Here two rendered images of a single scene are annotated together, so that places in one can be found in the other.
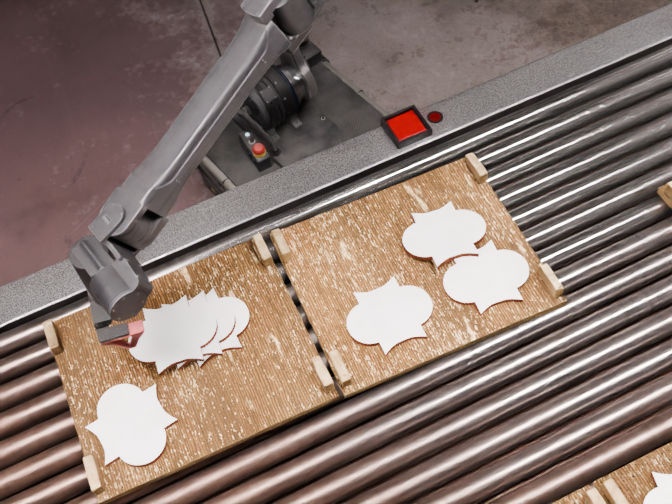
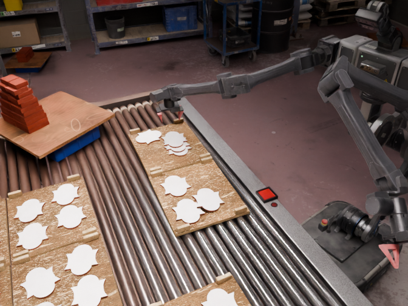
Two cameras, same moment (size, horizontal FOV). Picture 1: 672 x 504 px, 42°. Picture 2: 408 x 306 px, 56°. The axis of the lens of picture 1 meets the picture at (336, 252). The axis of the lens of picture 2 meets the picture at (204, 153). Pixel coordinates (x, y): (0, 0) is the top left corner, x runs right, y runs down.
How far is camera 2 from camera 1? 1.63 m
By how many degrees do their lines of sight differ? 57
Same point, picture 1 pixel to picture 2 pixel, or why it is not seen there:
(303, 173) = (242, 169)
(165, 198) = (178, 92)
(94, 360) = (170, 129)
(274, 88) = (352, 217)
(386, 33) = not seen: outside the picture
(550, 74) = (306, 246)
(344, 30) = not seen: outside the picture
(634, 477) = (98, 246)
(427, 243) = (203, 193)
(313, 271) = (196, 169)
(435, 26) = not seen: outside the picture
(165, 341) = (171, 137)
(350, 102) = (370, 261)
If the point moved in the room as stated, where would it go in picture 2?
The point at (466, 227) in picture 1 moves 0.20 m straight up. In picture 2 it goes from (210, 204) to (209, 170)
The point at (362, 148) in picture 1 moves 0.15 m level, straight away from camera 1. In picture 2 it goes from (255, 183) to (286, 182)
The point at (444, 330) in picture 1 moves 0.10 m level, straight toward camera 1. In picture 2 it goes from (167, 200) to (146, 198)
